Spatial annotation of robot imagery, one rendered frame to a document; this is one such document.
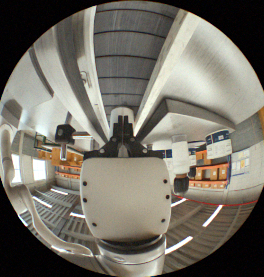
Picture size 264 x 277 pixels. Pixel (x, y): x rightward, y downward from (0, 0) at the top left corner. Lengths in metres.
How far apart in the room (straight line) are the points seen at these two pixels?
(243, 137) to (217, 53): 4.34
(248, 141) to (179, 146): 4.24
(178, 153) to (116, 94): 0.36
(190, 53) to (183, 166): 0.41
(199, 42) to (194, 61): 0.05
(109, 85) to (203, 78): 0.21
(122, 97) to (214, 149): 0.52
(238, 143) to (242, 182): 1.77
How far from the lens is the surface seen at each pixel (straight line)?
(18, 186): 0.52
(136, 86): 0.15
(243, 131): 4.53
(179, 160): 0.43
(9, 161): 0.56
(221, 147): 0.56
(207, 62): 0.23
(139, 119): 0.18
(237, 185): 4.83
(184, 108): 0.29
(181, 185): 0.45
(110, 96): 0.17
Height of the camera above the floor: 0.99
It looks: 15 degrees down
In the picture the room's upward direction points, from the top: 178 degrees clockwise
